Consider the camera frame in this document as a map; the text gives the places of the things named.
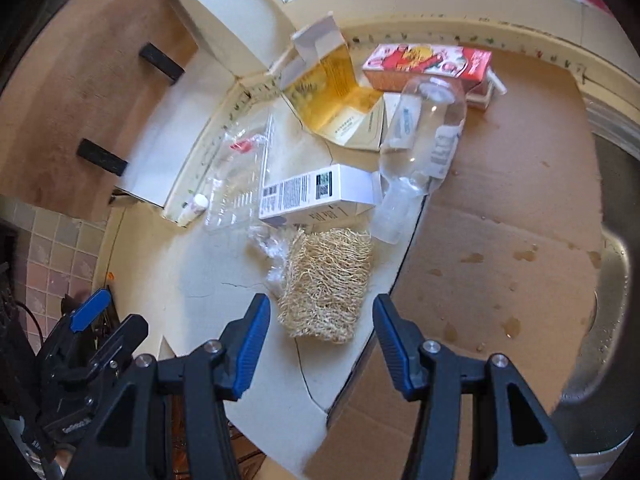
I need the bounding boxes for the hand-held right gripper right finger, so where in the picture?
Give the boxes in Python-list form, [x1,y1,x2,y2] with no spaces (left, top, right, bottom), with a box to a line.
[373,294,583,480]

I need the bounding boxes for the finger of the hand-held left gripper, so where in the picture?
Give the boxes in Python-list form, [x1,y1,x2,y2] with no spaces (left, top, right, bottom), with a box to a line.
[47,289,112,356]
[87,314,149,382]

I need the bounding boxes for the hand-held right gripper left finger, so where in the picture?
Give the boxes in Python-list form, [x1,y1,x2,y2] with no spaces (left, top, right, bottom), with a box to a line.
[75,293,272,480]

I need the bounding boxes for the clear plastic wrap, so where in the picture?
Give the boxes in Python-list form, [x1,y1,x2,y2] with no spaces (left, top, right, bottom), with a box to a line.
[249,224,297,287]

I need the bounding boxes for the loofah sponge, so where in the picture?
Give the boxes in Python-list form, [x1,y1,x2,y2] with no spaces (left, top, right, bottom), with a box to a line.
[276,227,375,345]

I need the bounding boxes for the small white bottle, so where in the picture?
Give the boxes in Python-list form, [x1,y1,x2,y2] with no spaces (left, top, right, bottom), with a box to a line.
[177,193,209,224]

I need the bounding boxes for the white box with black label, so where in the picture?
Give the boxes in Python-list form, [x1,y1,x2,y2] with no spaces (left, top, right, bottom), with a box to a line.
[258,163,384,232]

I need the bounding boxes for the clear plastic tray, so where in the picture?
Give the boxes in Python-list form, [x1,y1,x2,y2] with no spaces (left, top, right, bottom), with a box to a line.
[204,114,275,234]

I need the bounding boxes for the clear plastic bottle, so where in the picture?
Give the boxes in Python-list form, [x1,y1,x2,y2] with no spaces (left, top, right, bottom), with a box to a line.
[372,77,469,246]

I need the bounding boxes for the yellow and white box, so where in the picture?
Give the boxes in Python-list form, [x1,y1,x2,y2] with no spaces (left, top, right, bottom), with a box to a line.
[279,12,387,153]

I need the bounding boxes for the pink printed carton box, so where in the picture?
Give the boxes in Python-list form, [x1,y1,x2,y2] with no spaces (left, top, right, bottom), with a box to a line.
[362,43,494,110]

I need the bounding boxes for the brown cardboard sheet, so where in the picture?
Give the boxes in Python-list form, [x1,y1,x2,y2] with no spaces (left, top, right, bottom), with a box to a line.
[305,42,619,480]

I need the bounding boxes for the wooden cutting board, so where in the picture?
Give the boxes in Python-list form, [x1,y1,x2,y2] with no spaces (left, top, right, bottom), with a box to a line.
[0,0,203,223]

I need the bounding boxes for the black cutting board holder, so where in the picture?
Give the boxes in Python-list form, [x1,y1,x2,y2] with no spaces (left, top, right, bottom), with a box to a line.
[76,41,184,177]

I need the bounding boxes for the stainless steel sink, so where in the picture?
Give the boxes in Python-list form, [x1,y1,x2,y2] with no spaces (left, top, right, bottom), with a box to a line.
[550,87,640,480]

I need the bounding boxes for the small pink drink carton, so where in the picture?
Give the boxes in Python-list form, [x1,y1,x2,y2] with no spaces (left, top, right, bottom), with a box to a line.
[467,71,507,111]

